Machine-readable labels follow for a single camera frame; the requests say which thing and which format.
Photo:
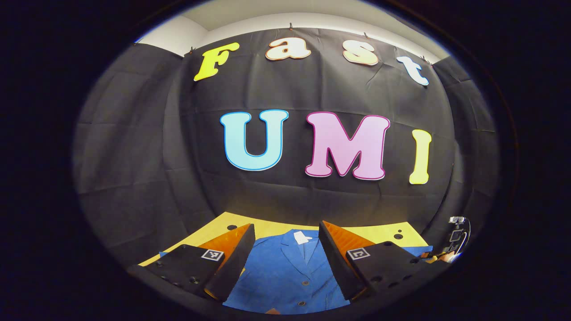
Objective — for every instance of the blue button-up jacket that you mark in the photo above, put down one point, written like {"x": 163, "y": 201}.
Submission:
{"x": 285, "y": 276}

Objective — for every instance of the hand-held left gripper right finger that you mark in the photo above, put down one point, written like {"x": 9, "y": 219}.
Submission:
{"x": 334, "y": 263}

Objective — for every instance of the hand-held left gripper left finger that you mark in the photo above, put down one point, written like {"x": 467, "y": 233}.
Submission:
{"x": 236, "y": 263}

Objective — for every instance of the black backdrop cloth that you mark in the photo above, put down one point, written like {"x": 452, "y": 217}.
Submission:
{"x": 294, "y": 89}

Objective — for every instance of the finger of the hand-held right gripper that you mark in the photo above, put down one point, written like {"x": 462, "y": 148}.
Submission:
{"x": 429, "y": 255}

